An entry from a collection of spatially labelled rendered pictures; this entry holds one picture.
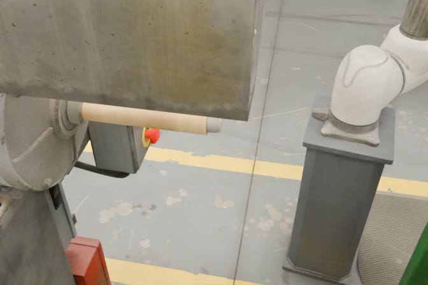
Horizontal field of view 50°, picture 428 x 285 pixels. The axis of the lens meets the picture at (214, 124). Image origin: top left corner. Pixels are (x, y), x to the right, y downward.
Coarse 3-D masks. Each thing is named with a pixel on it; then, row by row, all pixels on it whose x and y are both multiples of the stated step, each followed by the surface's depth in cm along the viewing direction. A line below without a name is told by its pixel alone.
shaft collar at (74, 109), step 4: (68, 104) 64; (72, 104) 64; (76, 104) 64; (80, 104) 64; (68, 108) 64; (72, 108) 64; (76, 108) 64; (80, 108) 64; (68, 112) 64; (72, 112) 64; (76, 112) 64; (80, 112) 64; (68, 116) 65; (72, 116) 65; (76, 116) 64; (80, 116) 65; (72, 120) 65; (76, 120) 65; (80, 120) 65; (84, 120) 66; (88, 120) 67; (84, 124) 67
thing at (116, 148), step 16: (96, 128) 95; (112, 128) 94; (128, 128) 94; (144, 128) 102; (96, 144) 98; (112, 144) 97; (128, 144) 96; (144, 144) 103; (96, 160) 101; (112, 160) 100; (128, 160) 99; (112, 176) 108
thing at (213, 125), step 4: (208, 120) 63; (212, 120) 62; (216, 120) 62; (220, 120) 63; (208, 124) 62; (212, 124) 62; (216, 124) 62; (220, 124) 63; (208, 128) 63; (212, 128) 62; (216, 128) 62; (220, 128) 63; (212, 132) 63; (216, 132) 63
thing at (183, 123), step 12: (84, 108) 65; (96, 108) 64; (108, 108) 64; (120, 108) 64; (132, 108) 64; (96, 120) 65; (108, 120) 65; (120, 120) 64; (132, 120) 64; (144, 120) 63; (156, 120) 63; (168, 120) 63; (180, 120) 63; (192, 120) 62; (204, 120) 62; (192, 132) 63; (204, 132) 63
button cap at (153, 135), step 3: (153, 129) 103; (156, 129) 103; (147, 132) 103; (150, 132) 102; (153, 132) 102; (156, 132) 103; (159, 132) 105; (147, 135) 103; (150, 135) 102; (153, 135) 102; (156, 135) 103; (147, 138) 104; (150, 138) 102; (153, 138) 103; (156, 138) 103; (150, 141) 103; (153, 141) 103; (156, 141) 104
